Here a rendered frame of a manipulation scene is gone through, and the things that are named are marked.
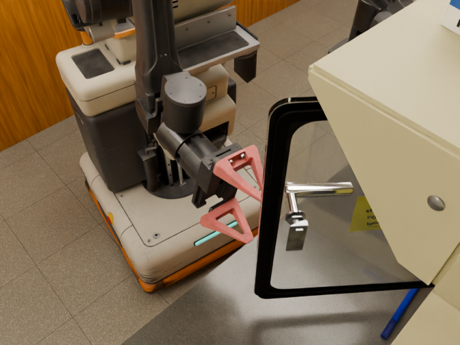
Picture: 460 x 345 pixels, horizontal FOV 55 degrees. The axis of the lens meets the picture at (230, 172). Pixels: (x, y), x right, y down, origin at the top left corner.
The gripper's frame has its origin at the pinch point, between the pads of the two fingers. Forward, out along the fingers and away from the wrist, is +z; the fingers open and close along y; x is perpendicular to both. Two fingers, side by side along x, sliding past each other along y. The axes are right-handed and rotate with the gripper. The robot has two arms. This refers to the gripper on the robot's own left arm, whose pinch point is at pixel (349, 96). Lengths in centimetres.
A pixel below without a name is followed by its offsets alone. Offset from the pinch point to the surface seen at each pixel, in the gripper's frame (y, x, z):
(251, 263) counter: 3.4, -31.4, 18.2
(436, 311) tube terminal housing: 29, -49, -27
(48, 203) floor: -118, -24, 113
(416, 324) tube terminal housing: 29, -49, -24
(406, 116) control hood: 23, -49, -38
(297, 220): 12.5, -36.4, -8.2
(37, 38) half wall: -161, 15, 61
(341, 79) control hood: 19, -48, -38
